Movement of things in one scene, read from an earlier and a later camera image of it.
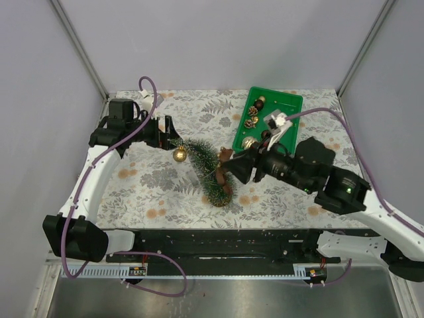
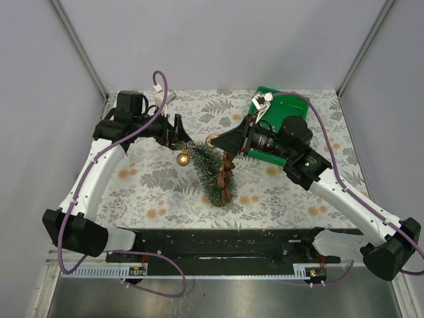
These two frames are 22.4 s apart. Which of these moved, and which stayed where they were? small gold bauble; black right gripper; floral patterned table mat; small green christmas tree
Moved: small gold bauble; black right gripper
Stayed: small green christmas tree; floral patterned table mat
